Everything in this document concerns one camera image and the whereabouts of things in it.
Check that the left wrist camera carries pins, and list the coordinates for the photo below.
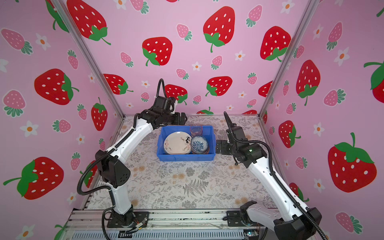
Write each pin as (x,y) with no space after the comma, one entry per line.
(164,105)

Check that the cream floral plate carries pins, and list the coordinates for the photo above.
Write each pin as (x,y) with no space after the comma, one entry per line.
(178,143)

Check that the pink glass cup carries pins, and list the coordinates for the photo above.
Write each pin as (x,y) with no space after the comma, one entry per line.
(196,130)

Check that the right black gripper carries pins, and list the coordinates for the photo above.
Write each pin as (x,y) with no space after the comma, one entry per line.
(222,148)

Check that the blue white speckled bowl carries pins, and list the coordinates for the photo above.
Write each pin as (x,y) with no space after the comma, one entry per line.
(199,145)

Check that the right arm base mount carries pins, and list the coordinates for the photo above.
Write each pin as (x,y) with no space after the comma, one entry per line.
(243,219)

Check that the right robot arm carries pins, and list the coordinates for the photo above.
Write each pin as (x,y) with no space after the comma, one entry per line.
(294,220)

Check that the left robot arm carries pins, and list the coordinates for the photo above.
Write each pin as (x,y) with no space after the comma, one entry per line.
(111,163)

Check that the blue plastic bin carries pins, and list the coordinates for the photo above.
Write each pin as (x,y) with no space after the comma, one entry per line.
(208,133)

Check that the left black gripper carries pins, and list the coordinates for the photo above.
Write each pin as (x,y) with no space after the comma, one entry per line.
(177,121)

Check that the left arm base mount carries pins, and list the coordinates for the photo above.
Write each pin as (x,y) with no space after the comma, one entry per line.
(130,220)

